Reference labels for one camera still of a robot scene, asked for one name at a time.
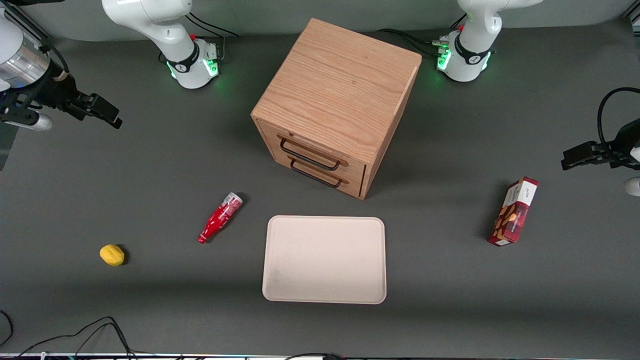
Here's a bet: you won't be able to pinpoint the yellow lemon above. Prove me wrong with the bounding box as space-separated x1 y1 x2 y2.
99 243 126 267

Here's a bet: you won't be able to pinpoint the wooden drawer cabinet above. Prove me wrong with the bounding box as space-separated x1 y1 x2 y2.
250 17 423 201

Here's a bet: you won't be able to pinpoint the black frame strut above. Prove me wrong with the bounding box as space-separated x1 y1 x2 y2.
0 0 67 47

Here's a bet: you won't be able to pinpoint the wooden drawer front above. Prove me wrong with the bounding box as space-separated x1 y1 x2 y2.
255 119 369 184
272 152 367 199

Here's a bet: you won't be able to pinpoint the beige rectangular tray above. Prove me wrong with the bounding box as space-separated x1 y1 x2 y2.
261 215 388 305

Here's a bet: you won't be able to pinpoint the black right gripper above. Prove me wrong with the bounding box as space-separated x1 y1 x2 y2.
0 74 124 130

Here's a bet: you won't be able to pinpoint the black left arm base cables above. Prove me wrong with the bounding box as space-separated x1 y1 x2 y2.
375 14 467 59

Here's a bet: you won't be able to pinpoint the black arm base cables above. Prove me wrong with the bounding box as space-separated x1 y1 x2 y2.
375 14 467 59
184 12 240 64

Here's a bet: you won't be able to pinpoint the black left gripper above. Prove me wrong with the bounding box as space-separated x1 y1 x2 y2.
560 118 640 171

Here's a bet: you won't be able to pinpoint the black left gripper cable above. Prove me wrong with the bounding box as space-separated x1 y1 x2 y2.
596 87 640 154

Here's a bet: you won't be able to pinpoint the black looped table cable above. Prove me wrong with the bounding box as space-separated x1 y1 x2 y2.
14 316 137 360

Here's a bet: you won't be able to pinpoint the black table edge cable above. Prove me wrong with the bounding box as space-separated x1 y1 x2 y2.
284 352 347 360

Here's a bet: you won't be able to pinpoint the red plaid cookie box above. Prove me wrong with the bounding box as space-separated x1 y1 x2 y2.
487 176 540 247

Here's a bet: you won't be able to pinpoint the black right arm base cables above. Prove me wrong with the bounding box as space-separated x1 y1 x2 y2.
184 12 240 64

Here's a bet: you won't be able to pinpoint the black metal drawer handle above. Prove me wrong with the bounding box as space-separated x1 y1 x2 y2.
288 158 345 190
278 137 343 173

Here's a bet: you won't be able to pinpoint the red ketchup bottle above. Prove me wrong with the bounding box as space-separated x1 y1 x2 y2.
197 191 244 245

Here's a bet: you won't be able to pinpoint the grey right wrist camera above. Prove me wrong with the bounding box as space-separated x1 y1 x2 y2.
19 113 54 132

